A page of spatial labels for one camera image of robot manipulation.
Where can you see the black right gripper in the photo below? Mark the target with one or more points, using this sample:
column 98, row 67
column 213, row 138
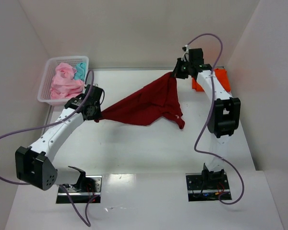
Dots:
column 178, row 69

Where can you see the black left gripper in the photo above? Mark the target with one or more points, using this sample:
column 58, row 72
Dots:
column 97, row 111

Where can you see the dark red t shirt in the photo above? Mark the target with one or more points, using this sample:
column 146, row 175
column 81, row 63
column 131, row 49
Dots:
column 145, row 106

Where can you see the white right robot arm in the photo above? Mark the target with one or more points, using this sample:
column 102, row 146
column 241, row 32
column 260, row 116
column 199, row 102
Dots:
column 224, row 114

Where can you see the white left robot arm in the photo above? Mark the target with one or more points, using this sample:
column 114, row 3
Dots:
column 34, row 163

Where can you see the orange folded t shirt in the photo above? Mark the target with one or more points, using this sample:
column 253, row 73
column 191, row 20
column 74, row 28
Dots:
column 221, row 75

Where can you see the teal t shirt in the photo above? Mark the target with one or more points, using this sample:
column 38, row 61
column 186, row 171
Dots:
column 80, row 73

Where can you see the pink t shirt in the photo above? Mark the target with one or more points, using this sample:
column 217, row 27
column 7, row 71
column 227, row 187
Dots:
column 63, row 85

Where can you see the white plastic laundry basket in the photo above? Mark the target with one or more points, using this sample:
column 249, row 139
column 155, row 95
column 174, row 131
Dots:
column 44, row 93

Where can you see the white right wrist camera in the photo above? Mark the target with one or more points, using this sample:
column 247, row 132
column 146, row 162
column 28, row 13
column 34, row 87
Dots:
column 185, row 52

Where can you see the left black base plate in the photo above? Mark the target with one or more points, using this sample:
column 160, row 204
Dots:
column 91, row 188

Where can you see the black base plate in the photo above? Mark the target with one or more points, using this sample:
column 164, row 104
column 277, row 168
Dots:
column 91, row 188
column 209, row 190

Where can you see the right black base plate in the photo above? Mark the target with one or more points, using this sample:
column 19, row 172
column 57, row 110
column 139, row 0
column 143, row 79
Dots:
column 209, row 190

